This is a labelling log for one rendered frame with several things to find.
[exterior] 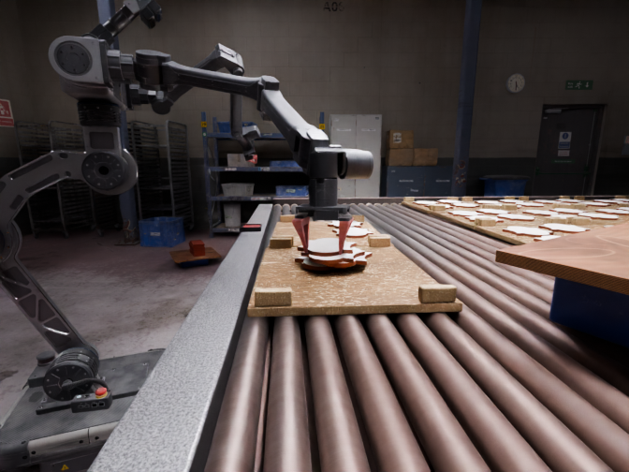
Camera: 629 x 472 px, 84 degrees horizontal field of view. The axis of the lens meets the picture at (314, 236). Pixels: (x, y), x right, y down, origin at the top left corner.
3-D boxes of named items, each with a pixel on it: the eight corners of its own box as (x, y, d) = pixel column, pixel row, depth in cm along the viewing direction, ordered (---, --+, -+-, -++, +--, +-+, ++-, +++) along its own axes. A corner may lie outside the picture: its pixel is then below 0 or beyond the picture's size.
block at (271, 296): (254, 308, 56) (254, 291, 55) (255, 303, 57) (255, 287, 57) (292, 307, 56) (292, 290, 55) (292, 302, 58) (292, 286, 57)
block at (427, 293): (420, 303, 57) (421, 287, 57) (416, 300, 59) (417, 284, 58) (456, 302, 57) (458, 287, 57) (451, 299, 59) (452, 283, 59)
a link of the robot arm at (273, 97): (255, 112, 107) (256, 75, 101) (272, 113, 109) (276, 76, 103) (300, 179, 76) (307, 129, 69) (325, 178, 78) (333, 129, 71)
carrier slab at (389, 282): (247, 317, 56) (246, 308, 55) (266, 253, 96) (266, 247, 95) (462, 312, 58) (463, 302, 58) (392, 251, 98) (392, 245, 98)
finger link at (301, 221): (300, 248, 78) (299, 206, 76) (332, 250, 76) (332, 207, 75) (291, 256, 71) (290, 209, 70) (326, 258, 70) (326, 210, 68)
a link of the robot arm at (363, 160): (299, 166, 79) (304, 128, 74) (345, 166, 83) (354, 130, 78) (315, 193, 70) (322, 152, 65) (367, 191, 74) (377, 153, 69)
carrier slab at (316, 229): (268, 251, 97) (268, 245, 97) (277, 226, 137) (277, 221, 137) (393, 250, 99) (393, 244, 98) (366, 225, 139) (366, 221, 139)
